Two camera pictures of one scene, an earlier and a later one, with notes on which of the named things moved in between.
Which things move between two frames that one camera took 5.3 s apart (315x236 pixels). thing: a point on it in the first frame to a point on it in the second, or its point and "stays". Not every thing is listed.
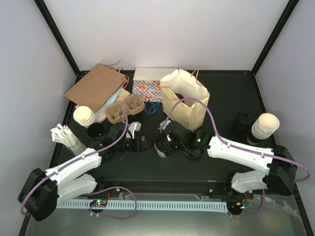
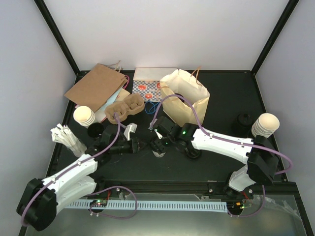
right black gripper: [169, 150] to [158, 147]
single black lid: [193, 154] stays
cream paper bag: [190, 114] stays
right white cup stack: [265, 126] stays
